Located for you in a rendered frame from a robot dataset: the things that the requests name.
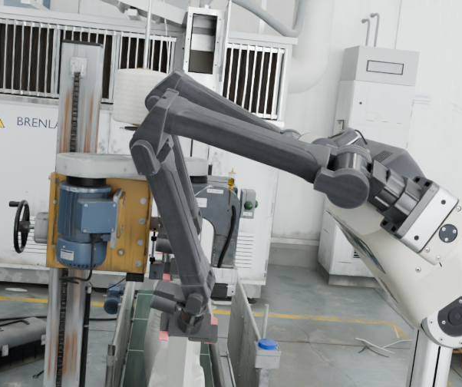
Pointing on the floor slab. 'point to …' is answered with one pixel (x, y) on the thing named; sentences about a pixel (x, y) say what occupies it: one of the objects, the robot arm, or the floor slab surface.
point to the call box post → (263, 377)
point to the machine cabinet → (106, 128)
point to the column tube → (77, 293)
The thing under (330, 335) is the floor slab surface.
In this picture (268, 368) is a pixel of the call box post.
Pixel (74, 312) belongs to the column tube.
